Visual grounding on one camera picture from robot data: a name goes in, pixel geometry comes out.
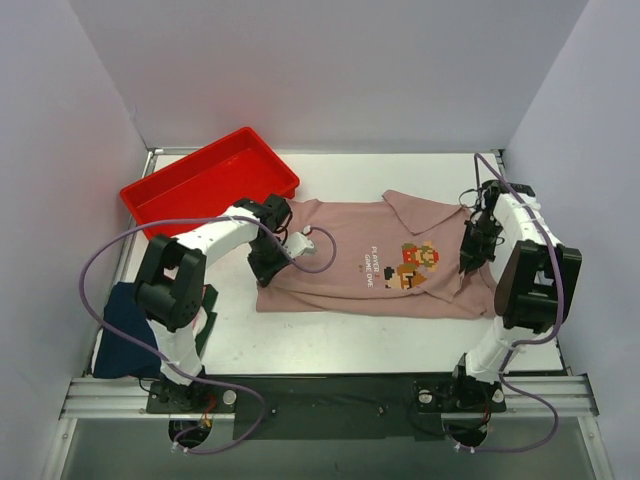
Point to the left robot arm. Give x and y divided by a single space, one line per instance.
169 285

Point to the red plastic tray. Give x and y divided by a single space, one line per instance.
208 181

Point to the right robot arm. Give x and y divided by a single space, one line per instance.
537 279

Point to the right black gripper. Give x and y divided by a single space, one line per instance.
470 251

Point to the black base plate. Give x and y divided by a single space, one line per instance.
426 406

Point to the pink t shirt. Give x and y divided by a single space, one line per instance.
399 257

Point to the aluminium front rail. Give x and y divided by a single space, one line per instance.
89 398

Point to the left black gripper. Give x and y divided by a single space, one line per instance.
267 265

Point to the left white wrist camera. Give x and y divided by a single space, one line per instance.
299 244

